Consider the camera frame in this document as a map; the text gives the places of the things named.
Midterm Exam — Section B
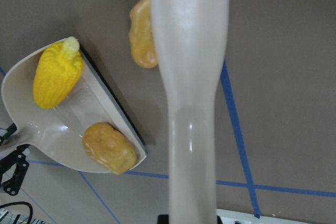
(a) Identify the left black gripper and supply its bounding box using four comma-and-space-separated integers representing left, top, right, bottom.
1, 123, 29, 196

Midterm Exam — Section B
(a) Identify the beige plastic dustpan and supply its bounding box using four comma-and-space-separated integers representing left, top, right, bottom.
1, 47, 147, 173

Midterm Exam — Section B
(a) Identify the brown toy potato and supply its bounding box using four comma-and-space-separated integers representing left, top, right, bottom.
82, 122, 138, 175

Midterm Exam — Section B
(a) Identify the yellow toy corn cob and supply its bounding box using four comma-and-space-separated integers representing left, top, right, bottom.
33, 36, 83, 109

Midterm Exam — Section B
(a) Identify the tan toy ginger root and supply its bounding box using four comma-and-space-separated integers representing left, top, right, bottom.
129, 0, 158, 69

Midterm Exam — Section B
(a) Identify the beige hand brush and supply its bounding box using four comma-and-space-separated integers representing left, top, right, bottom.
150, 0, 229, 223

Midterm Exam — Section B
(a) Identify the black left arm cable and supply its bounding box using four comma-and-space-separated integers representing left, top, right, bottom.
0, 201, 34, 224

